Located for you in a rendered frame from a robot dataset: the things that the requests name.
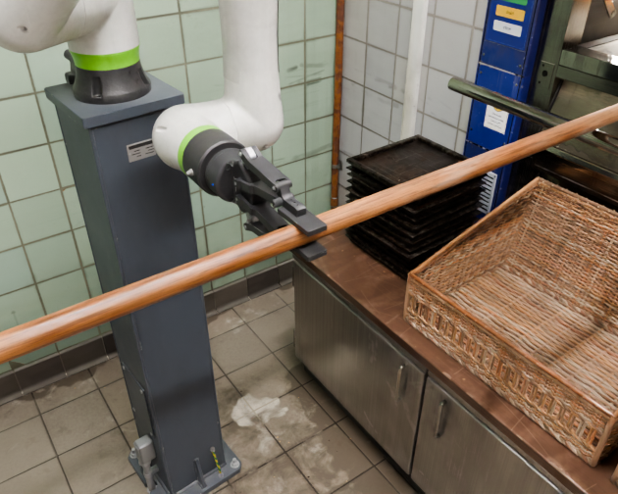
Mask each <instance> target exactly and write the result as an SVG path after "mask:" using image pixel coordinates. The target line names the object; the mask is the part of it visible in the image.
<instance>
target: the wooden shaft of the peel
mask: <svg viewBox="0 0 618 494"><path fill-rule="evenodd" d="M615 122H618V104H615V105H613V106H610V107H607V108H605V109H602V110H599V111H597V112H594V113H591V114H588V115H586V116H583V117H580V118H578V119H575V120H572V121H570V122H568V123H563V124H561V125H558V126H555V127H553V128H550V129H547V130H545V131H542V132H539V133H536V134H534V135H531V136H528V137H526V138H523V139H520V140H518V141H515V142H512V143H510V144H507V145H504V146H501V147H499V148H496V149H493V150H491V151H488V152H486V153H484V154H481V155H478V156H475V157H473V158H470V159H467V160H465V161H462V162H459V163H457V164H454V165H451V166H448V167H446V168H443V169H440V170H438V171H435V172H432V173H428V174H425V175H423V176H420V177H417V178H414V179H412V180H409V181H406V182H404V183H401V184H398V185H396V186H394V187H391V188H388V189H386V190H383V191H380V192H378V193H375V194H372V195H370V196H367V197H364V198H361V199H359V200H356V201H353V202H351V203H348V204H345V205H343V206H340V207H337V208H335V209H332V210H329V211H326V212H324V213H322V214H319V215H317V216H316V217H318V218H319V219H320V220H322V221H323V222H325V223H326V224H327V225H328V229H327V230H324V231H322V232H320V233H317V234H314V235H312V236H309V237H308V236H307V235H305V234H304V233H303V232H301V231H300V230H299V229H298V228H296V227H295V226H294V225H292V224H291V225H288V226H285V227H283V228H280V229H277V230H274V231H272V232H269V233H266V234H264V235H261V236H258V237H256V238H253V239H250V240H248V241H245V242H242V243H239V244H237V245H234V246H232V247H230V248H227V249H224V250H222V251H219V252H216V253H213V254H211V255H208V256H205V257H203V258H200V259H197V260H195V261H192V262H189V263H186V264H184V265H181V266H178V267H176V268H173V269H170V270H168V271H165V272H161V273H158V274H155V275H152V276H150V277H147V278H144V279H143V280H140V281H137V282H135V283H132V284H129V285H126V286H124V287H121V288H118V289H116V290H113V291H110V292H108V293H105V294H102V295H99V296H97V297H94V298H91V299H89V300H86V301H83V302H81V303H78V304H75V305H73V306H70V307H68V308H65V309H63V310H60V311H57V312H55V313H52V314H49V315H47V316H44V317H41V318H38V319H36V320H33V321H29V322H26V323H23V324H21V325H18V326H15V327H12V328H10V329H7V330H4V331H2V332H0V365H2V364H4V363H7V362H9V361H12V360H14V359H16V358H18V357H21V356H23V355H26V354H29V353H31V352H34V351H36V350H39V349H41V348H44V347H46V346H49V345H51V344H54V343H56V342H59V341H61V340H64V339H67V338H69V337H72V336H74V335H77V334H79V333H82V332H84V331H87V330H89V329H92V328H93V327H96V326H98V325H101V324H104V323H106V322H109V321H113V320H115V319H118V318H120V317H123V316H125V315H128V314H130V313H133V312H135V311H138V310H141V309H143V308H146V307H148V306H151V305H153V304H156V303H158V302H161V301H163V300H166V299H168V298H171V297H173V296H176V295H178V294H181V293H183V292H185V291H188V290H190V289H193V288H195V287H198V286H200V285H203V284H205V283H208V282H210V281H213V280H215V279H218V278H221V277H223V276H226V275H228V274H231V273H233V272H237V271H240V270H242V269H245V268H247V267H250V266H252V265H255V264H258V263H260V262H263V261H265V260H268V259H270V258H273V257H275V256H278V255H279V254H282V253H284V252H287V251H289V250H292V249H295V248H297V247H300V246H302V245H305V244H307V243H310V242H312V241H315V240H317V239H320V238H322V237H325V236H327V235H330V234H332V233H335V232H338V231H340V230H343V229H345V228H348V227H350V226H353V225H355V224H358V223H360V222H363V221H366V220H368V219H371V218H374V217H376V216H379V215H381V214H384V213H386V212H389V211H391V210H394V209H396V208H399V207H401V206H404V205H406V204H409V203H412V202H414V201H417V200H419V199H422V198H424V197H427V196H429V195H432V194H434V193H437V192H439V191H442V190H443V189H446V188H449V187H451V186H454V185H456V184H459V183H461V182H464V181H466V180H469V179H471V178H474V177H476V176H479V175H481V174H484V173H488V172H491V171H493V170H496V169H498V168H501V167H503V166H506V165H508V164H511V163H513V162H516V161H518V160H521V159H523V158H526V157H529V156H531V155H534V154H536V153H538V152H540V151H543V150H545V149H548V148H550V147H553V146H555V145H558V144H560V143H563V142H566V141H568V140H571V139H573V138H576V137H578V136H581V135H583V134H586V133H588V132H591V131H593V130H596V129H598V128H601V127H604V126H606V125H609V124H613V123H615Z"/></svg>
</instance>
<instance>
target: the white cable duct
mask: <svg viewBox="0 0 618 494"><path fill-rule="evenodd" d="M428 3H429V0H413V10H412V21H411V31H410V41H409V52H408V62H407V73H406V83H405V93H404V104H403V114H402V125H401V135H400V140H402V139H405V138H408V137H411V136H414V130H415V121H416V112H417V103H418V94H419V85H420V75H421V67H422V58H423V48H424V39H425V30H426V21H427V12H428Z"/></svg>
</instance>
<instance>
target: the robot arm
mask: <svg viewBox="0 0 618 494"><path fill-rule="evenodd" d="M218 2H219V11H220V21H221V32H222V46H223V73H224V78H225V81H224V96H223V97H222V98H220V99H217V100H212V101H206V102H200V103H192V104H181V105H176V106H173V107H171V108H169V109H167V110H166V111H164V112H163V113H162V114H161V115H160V116H159V117H158V119H157V120H156V122H155V124H154V126H153V131H152V142H153V146H154V149H155V151H156V153H157V155H158V156H159V158H160V159H161V160H162V161H163V162H164V163H165V164H167V165H168V166H170V167H171V168H173V169H176V170H179V171H181V172H183V173H185V174H186V175H187V176H188V177H189V178H190V179H191V180H192V181H194V182H195V183H196V184H197V185H198V186H199V187H200V188H201V189H203V190H204V191H205V192H206V193H208V194H210V195H212V196H217V197H220V198H221V199H223V200H224V201H227V202H230V203H234V204H236V205H237V206H238V207H239V209H240V210H241V211H242V212H243V213H245V214H246V217H247V220H246V222H245V223H244V224H243V226H244V228H245V230H248V231H252V232H254V233H255V234H256V235H258V236H261V235H264V234H266V233H269V232H272V231H274V230H277V229H280V228H283V227H285V226H288V225H289V224H288V222H290V223H291V224H292V225H294V226H295V227H296V228H298V229H299V230H300V231H301V232H303V233H304V234H305V235H307V236H308V237H309V236H312V235H314V234H317V233H320V232H322V231H324V230H327V229H328V225H327V224H326V223H325V222H323V221H322V220H320V219H319V218H318V217H316V216H315V215H314V214H312V213H311V212H310V211H308V210H307V209H306V207H305V206H304V205H303V204H302V203H301V202H299V201H298V200H296V199H295V197H294V195H293V193H291V192H290V189H289V188H290V187H292V182H291V180H290V179H289V178H288V177H287V176H286V175H284V174H283V173H282V172H281V171H280V170H279V169H277V168H276V167H275V166H274V165H273V164H272V163H270V162H269V161H268V160H267V159H266V158H265V157H263V156H262V154H261V153H260V151H263V150H266V149H268V148H270V147H271V146H273V145H274V144H275V143H276V142H277V141H278V139H279V138H280V136H281V134H282V132H283V106H282V98H281V89H280V79H279V72H280V70H279V0H218ZM65 42H67V43H68V48H69V49H67V50H65V52H64V57H65V58H66V59H67V60H69V61H70V66H71V71H70V72H66V73H65V79H66V82H67V83H68V84H73V93H74V96H75V98H76V99H77V100H78V101H80V102H83V103H88V104H97V105H109V104H119V103H125V102H129V101H132V100H136V99H138V98H141V97H143V96H145V95H146V94H148V93H149V92H150V91H151V88H152V87H151V80H150V78H149V77H148V76H147V74H146V73H145V71H144V69H143V67H142V65H141V63H140V59H139V45H140V43H139V36H138V30H137V24H136V17H135V10H134V5H133V0H0V47H2V48H4V49H7V50H9V51H12V52H16V53H24V54H27V53H35V52H38V51H42V50H44V49H47V48H50V47H53V46H56V45H59V44H62V43H65ZM276 181H278V182H276ZM271 203H273V207H274V206H275V207H274V208H273V207H272V206H271ZM281 206H282V207H281ZM278 207H280V208H278ZM275 208H278V211H276V210H275ZM293 251H294V252H297V253H298V254H299V255H300V256H301V257H302V258H304V259H305V260H306V261H307V262H311V261H313V260H315V259H318V258H320V257H323V256H325V255H327V249H326V248H325V247H324V246H322V245H321V244H320V243H319V242H317V241H316V240H315V241H312V242H310V243H307V244H305V245H302V246H300V247H297V248H295V249H293Z"/></svg>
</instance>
